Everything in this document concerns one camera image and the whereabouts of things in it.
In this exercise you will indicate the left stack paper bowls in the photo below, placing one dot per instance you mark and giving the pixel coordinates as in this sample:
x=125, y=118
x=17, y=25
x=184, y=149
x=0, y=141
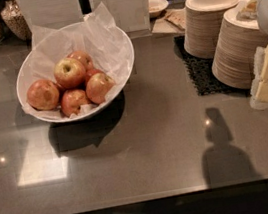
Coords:
x=203, y=20

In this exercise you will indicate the white slanted bowl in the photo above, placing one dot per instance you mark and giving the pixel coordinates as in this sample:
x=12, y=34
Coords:
x=122, y=60

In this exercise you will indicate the white sign holder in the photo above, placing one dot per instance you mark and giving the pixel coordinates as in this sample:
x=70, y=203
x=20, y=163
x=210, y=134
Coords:
x=130, y=15
x=53, y=14

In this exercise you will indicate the black rubber mat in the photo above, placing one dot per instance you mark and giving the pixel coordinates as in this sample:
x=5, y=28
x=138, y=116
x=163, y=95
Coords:
x=199, y=71

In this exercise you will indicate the small white bowl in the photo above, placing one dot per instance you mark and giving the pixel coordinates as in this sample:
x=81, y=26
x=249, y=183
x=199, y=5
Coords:
x=156, y=7

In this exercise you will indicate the hidden middle red apple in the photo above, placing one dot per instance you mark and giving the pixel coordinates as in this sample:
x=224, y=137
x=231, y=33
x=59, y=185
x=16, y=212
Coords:
x=90, y=73

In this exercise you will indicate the yellow-red apple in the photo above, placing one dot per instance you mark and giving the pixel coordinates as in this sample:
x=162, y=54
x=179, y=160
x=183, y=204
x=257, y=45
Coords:
x=69, y=73

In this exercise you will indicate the left white sign holder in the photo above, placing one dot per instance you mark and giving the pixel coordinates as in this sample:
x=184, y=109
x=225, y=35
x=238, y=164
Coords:
x=53, y=14

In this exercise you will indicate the right cereal glass jar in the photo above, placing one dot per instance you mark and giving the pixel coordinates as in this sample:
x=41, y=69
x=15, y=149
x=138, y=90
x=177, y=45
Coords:
x=13, y=18

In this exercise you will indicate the right white sign holder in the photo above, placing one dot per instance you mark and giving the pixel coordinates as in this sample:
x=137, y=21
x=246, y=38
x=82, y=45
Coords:
x=130, y=15

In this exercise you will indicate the paper napkin with bread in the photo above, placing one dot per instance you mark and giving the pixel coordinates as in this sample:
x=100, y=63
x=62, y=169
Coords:
x=170, y=21

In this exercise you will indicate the back red apple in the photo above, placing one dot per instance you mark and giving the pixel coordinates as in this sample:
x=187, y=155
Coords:
x=83, y=58

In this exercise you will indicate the right stack paper bowls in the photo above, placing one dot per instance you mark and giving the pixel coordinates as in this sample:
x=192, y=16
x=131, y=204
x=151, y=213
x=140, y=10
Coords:
x=237, y=42

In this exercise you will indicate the left red apple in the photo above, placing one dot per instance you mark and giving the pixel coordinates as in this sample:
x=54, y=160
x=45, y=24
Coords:
x=43, y=95

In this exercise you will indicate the front middle red apple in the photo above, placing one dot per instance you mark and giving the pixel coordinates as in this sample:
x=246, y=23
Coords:
x=72, y=100

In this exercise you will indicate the stack paper bowls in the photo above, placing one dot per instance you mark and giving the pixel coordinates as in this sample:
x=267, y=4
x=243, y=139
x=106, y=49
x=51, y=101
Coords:
x=237, y=42
x=203, y=20

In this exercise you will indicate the right red apple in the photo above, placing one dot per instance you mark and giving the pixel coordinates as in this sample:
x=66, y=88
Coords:
x=98, y=87

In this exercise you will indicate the white paper bowl liner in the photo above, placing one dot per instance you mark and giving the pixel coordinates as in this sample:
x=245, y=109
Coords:
x=99, y=40

